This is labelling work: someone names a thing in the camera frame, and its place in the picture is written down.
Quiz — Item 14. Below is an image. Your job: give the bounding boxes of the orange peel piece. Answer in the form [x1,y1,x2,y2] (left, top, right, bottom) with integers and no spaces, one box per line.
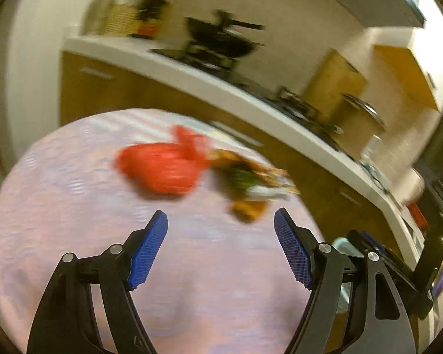
[230,200,268,223]

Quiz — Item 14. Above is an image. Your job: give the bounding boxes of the orange plastic bag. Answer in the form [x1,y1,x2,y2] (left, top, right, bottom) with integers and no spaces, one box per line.
[116,125,211,195]

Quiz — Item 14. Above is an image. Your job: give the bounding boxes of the panda snack wrapper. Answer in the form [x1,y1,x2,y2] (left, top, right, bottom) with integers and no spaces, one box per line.
[209,149,250,171]
[249,161,300,194]

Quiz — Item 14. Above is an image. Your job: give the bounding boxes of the green leafy vegetable scrap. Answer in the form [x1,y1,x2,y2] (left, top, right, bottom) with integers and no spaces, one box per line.
[226,168,262,196]

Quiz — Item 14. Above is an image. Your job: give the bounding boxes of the white patterned paper wrapper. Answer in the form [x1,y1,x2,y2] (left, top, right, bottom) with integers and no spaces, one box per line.
[246,185,299,201]

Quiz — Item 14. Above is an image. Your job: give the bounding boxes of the red box on windowsill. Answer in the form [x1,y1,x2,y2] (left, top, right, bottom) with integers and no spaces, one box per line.
[407,202,429,230]

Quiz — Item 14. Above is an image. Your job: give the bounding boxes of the wooden base cabinets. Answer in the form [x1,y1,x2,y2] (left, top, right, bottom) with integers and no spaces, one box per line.
[60,51,411,266]

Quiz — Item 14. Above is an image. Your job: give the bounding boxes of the white electric kettle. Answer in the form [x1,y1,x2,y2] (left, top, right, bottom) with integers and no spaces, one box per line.
[397,168,425,206]

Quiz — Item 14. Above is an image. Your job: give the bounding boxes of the floral pink tablecloth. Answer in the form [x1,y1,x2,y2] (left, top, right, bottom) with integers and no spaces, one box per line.
[0,109,319,353]

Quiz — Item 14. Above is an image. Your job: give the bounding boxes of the white power meter plug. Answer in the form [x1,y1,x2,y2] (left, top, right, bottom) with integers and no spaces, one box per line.
[359,134,382,165]

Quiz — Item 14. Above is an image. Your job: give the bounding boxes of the brown rice cooker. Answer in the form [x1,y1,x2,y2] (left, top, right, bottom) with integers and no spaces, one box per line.
[330,94,386,161]

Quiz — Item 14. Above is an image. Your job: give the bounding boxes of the wooden cutting board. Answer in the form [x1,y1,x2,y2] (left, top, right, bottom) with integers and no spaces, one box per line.
[301,49,367,122]

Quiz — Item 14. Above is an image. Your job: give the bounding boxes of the white upper cabinet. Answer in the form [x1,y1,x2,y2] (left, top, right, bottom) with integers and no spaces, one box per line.
[374,27,443,112]

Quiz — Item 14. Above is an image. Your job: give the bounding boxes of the black gas stove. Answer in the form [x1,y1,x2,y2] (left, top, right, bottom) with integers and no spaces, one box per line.
[154,42,342,151]

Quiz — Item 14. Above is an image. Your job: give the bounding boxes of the yellow plastic basket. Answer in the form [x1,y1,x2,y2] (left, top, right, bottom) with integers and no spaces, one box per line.
[99,4,138,37]

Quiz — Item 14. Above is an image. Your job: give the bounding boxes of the sauce bottles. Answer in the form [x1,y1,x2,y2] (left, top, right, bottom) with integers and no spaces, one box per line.
[130,0,168,39]

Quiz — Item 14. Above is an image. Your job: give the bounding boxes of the black wok with lid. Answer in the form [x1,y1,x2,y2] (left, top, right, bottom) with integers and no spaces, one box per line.
[185,10,265,58]

